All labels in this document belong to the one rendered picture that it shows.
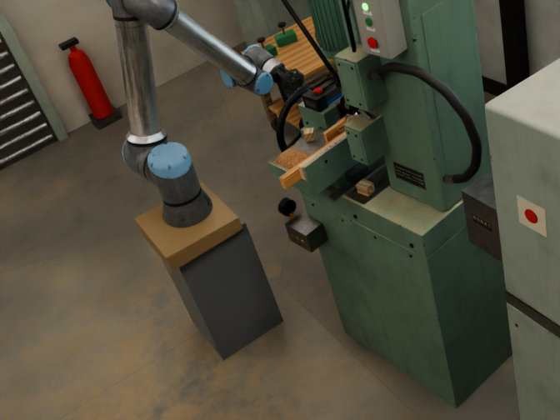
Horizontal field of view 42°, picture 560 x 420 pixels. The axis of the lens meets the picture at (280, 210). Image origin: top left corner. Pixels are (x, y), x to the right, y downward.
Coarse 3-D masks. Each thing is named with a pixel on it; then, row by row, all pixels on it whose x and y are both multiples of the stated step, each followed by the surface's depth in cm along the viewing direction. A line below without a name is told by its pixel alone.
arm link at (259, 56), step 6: (246, 48) 291; (252, 48) 290; (258, 48) 290; (246, 54) 288; (252, 54) 288; (258, 54) 288; (264, 54) 288; (270, 54) 289; (252, 60) 286; (258, 60) 287; (264, 60) 286; (258, 66) 287
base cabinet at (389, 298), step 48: (336, 240) 249; (384, 240) 222; (336, 288) 273; (384, 288) 241; (432, 288) 216; (480, 288) 233; (384, 336) 263; (432, 336) 233; (480, 336) 243; (432, 384) 254; (480, 384) 255
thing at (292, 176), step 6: (342, 132) 230; (336, 138) 228; (318, 150) 226; (300, 162) 223; (294, 168) 222; (288, 174) 220; (294, 174) 221; (300, 174) 222; (282, 180) 219; (288, 180) 220; (294, 180) 222; (282, 186) 222; (288, 186) 221
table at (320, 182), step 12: (300, 144) 239; (312, 144) 237; (324, 144) 235; (348, 156) 228; (276, 168) 234; (336, 168) 226; (348, 168) 230; (300, 180) 225; (312, 180) 222; (324, 180) 225; (336, 180) 228; (312, 192) 224
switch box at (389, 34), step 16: (352, 0) 176; (368, 0) 171; (384, 0) 170; (368, 16) 175; (384, 16) 171; (400, 16) 175; (368, 32) 178; (384, 32) 174; (400, 32) 176; (368, 48) 182; (384, 48) 177; (400, 48) 178
